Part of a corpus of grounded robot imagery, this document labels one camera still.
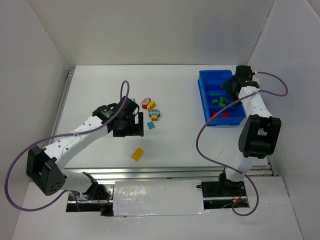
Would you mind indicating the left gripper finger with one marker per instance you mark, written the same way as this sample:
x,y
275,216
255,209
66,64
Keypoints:
x,y
128,132
139,121

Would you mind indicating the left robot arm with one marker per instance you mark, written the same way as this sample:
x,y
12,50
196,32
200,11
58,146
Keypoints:
x,y
46,166

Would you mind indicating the blue divided plastic bin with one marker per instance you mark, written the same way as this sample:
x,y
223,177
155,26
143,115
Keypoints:
x,y
214,98

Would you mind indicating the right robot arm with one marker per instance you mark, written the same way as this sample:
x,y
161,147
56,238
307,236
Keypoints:
x,y
260,133

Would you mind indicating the white foil tape panel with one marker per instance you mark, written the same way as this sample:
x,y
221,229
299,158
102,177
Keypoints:
x,y
157,198

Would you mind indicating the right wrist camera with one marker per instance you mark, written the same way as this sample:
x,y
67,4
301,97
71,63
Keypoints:
x,y
255,78

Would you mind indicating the aluminium front rail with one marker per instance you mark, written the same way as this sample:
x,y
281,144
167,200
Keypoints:
x,y
104,175

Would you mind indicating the teal rectangular lego brick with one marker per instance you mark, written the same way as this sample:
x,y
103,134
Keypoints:
x,y
212,93

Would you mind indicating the small green lego brick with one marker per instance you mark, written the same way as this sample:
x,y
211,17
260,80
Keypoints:
x,y
215,102

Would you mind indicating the yellow lego brick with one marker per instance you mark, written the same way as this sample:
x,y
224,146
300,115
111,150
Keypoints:
x,y
137,154
151,105

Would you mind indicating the small light blue lego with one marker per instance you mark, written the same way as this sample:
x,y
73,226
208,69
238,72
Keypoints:
x,y
150,125

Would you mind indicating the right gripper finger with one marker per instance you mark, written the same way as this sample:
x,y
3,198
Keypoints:
x,y
232,94
232,81

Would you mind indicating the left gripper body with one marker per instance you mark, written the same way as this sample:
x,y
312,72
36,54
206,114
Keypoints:
x,y
130,130

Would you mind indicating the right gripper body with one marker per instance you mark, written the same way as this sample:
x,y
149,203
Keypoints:
x,y
235,83

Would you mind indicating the red flower lego piece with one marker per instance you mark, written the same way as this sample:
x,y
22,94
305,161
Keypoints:
x,y
145,102

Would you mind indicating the teal printed round lego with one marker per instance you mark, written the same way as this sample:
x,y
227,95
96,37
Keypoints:
x,y
154,112

